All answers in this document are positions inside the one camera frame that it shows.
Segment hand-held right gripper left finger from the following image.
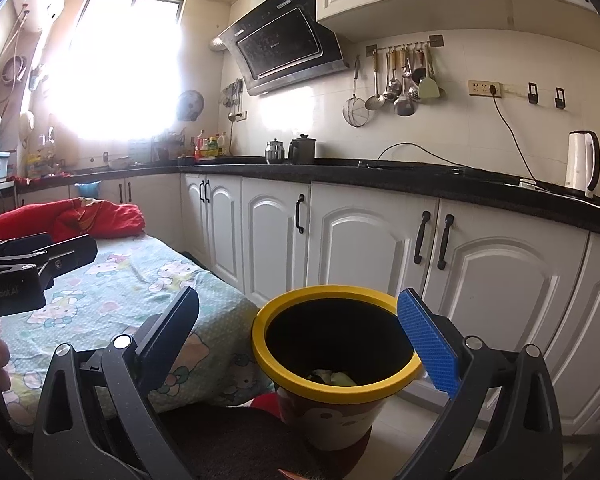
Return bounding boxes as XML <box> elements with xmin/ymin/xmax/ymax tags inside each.
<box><xmin>32</xmin><ymin>286</ymin><xmax>201</xmax><ymax>480</ymax></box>

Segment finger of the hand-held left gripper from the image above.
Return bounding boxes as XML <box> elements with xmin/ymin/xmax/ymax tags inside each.
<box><xmin>37</xmin><ymin>234</ymin><xmax>99</xmax><ymax>288</ymax></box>
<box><xmin>0</xmin><ymin>232</ymin><xmax>51</xmax><ymax>261</ymax></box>

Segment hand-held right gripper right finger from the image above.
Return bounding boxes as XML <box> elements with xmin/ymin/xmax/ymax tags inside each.
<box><xmin>397</xmin><ymin>287</ymin><xmax>563</xmax><ymax>480</ymax></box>

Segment yellow rimmed trash bin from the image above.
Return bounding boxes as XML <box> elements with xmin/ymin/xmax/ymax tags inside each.
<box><xmin>251</xmin><ymin>285</ymin><xmax>426</xmax><ymax>451</ymax></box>

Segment red quilt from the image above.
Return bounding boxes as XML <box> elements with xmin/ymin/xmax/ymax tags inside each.
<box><xmin>0</xmin><ymin>198</ymin><xmax>147</xmax><ymax>243</ymax></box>

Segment cartoon printed blanket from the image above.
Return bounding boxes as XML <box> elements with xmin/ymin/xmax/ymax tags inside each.
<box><xmin>0</xmin><ymin>232</ymin><xmax>276</xmax><ymax>433</ymax></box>

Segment red floor cloth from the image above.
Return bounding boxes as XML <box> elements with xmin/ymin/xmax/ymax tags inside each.
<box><xmin>250</xmin><ymin>392</ymin><xmax>283</xmax><ymax>418</ymax></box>

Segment pale green container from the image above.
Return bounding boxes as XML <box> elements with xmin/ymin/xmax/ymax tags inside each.
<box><xmin>127</xmin><ymin>140</ymin><xmax>153</xmax><ymax>163</ymax></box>

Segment white base cabinets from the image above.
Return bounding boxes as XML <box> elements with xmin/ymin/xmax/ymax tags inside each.
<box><xmin>15</xmin><ymin>172</ymin><xmax>600</xmax><ymax>436</ymax></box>

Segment dark brown cloth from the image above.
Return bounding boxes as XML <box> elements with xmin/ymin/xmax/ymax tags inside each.
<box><xmin>160</xmin><ymin>402</ymin><xmax>371</xmax><ymax>480</ymax></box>

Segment black kitchen countertop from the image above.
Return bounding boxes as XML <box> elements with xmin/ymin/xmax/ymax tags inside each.
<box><xmin>15</xmin><ymin>156</ymin><xmax>600</xmax><ymax>241</ymax></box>

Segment row of condiment bottles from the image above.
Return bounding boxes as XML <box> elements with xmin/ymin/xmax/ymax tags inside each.
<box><xmin>195</xmin><ymin>130</ymin><xmax>231</xmax><ymax>161</ymax></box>

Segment kitchen window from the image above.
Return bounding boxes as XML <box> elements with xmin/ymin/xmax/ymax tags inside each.
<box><xmin>55</xmin><ymin>0</ymin><xmax>186</xmax><ymax>141</ymax></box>

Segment steel teapot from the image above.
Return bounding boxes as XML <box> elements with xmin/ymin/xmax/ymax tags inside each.
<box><xmin>265</xmin><ymin>138</ymin><xmax>287</xmax><ymax>165</ymax></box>

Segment black lidded pot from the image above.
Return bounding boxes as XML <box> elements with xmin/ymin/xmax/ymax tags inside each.
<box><xmin>287</xmin><ymin>134</ymin><xmax>317</xmax><ymax>164</ymax></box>

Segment small hanging kitchen tools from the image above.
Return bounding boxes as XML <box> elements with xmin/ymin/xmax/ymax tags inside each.
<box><xmin>222</xmin><ymin>80</ymin><xmax>246</xmax><ymax>122</ymax></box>

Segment white electric kettle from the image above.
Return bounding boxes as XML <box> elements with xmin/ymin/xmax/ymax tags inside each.
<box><xmin>565</xmin><ymin>130</ymin><xmax>600</xmax><ymax>198</ymax></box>

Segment large steel ladle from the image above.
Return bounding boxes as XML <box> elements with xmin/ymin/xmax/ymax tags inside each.
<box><xmin>394</xmin><ymin>50</ymin><xmax>417</xmax><ymax>117</ymax></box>

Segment pale green spatula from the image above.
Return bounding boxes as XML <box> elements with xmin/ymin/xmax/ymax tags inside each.
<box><xmin>419</xmin><ymin>47</ymin><xmax>442</xmax><ymax>100</ymax></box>

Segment dark serving spoon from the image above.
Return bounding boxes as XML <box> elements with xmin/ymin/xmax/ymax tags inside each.
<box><xmin>411</xmin><ymin>47</ymin><xmax>427</xmax><ymax>86</ymax></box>

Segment black range hood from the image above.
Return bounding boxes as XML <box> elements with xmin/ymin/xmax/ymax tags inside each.
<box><xmin>217</xmin><ymin>0</ymin><xmax>350</xmax><ymax>97</ymax></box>

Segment coiled white hose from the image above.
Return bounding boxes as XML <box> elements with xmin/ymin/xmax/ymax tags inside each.
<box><xmin>0</xmin><ymin>55</ymin><xmax>28</xmax><ymax>83</ymax></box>

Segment wall mounted fan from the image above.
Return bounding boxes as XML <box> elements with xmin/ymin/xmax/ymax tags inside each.
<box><xmin>176</xmin><ymin>90</ymin><xmax>204</xmax><ymax>122</ymax></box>

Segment wooden handled steel ladle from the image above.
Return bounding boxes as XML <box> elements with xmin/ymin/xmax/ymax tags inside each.
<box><xmin>384</xmin><ymin>49</ymin><xmax>403</xmax><ymax>103</ymax></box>

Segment beige wall power socket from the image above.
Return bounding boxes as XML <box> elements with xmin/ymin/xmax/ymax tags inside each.
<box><xmin>468</xmin><ymin>80</ymin><xmax>502</xmax><ymax>98</ymax></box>

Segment black power cable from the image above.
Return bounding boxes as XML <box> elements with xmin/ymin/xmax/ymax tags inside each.
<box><xmin>377</xmin><ymin>86</ymin><xmax>551</xmax><ymax>192</ymax></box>

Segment metal utensil rail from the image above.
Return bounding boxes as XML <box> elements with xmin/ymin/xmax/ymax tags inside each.
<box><xmin>365</xmin><ymin>35</ymin><xmax>443</xmax><ymax>58</ymax></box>

